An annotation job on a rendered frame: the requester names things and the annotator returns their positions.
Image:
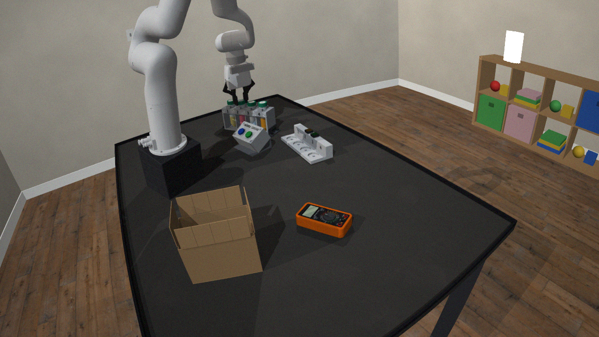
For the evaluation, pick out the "brown cardboard box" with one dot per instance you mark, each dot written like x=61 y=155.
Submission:
x=214 y=236

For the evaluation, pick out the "orange digital multimeter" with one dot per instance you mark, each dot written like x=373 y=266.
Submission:
x=323 y=219

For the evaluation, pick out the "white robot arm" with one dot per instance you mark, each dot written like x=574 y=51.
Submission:
x=158 y=62

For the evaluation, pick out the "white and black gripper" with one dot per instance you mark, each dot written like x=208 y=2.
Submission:
x=238 y=80

